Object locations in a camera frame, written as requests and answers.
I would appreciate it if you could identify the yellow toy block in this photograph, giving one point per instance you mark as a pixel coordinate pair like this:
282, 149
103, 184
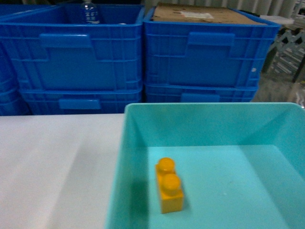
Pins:
169, 186

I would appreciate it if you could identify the blue crate lower right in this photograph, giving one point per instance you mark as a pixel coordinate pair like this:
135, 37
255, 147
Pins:
156, 93

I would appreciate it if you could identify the blue crate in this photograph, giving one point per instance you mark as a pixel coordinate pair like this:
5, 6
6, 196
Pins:
156, 93
59, 102
206, 54
53, 49

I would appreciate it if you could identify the blue crate upper right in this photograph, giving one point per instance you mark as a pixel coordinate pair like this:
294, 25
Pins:
206, 54

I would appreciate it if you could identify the teal plastic tray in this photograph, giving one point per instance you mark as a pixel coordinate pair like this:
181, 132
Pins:
242, 166

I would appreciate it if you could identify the brown cardboard sheet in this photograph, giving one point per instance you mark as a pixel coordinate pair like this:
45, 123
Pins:
199, 14

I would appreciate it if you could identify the clear water bottle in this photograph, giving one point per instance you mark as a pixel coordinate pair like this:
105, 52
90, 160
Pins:
89, 12

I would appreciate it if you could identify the blue crate lower left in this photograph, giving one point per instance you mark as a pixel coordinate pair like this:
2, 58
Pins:
59, 102

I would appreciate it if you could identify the blue crate upper left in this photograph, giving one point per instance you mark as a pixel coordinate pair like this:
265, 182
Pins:
53, 49

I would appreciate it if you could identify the expandable roller conveyor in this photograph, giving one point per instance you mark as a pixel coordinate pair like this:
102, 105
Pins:
289, 52

